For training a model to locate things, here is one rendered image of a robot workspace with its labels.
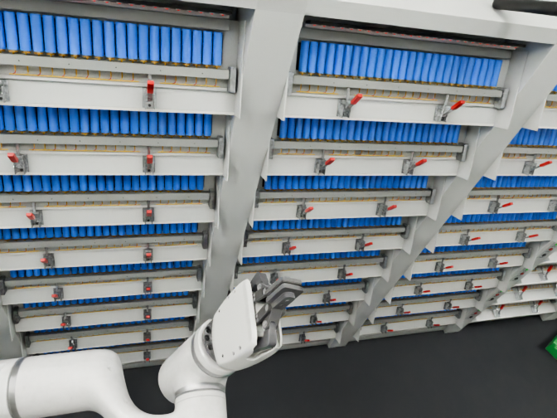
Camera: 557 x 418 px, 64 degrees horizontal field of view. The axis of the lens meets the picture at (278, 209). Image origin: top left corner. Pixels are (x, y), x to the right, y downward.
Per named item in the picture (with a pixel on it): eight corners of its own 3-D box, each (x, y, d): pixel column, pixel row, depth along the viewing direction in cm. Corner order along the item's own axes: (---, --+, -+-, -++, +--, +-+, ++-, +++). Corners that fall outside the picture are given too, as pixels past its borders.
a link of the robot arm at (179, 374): (191, 381, 62) (190, 320, 68) (155, 412, 70) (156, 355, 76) (244, 385, 67) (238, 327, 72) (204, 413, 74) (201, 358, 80)
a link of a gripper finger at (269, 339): (243, 347, 63) (253, 308, 63) (270, 368, 56) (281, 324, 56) (235, 347, 62) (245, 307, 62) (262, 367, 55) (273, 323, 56)
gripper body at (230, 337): (241, 315, 71) (280, 281, 65) (248, 380, 65) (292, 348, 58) (198, 309, 68) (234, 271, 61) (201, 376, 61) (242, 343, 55)
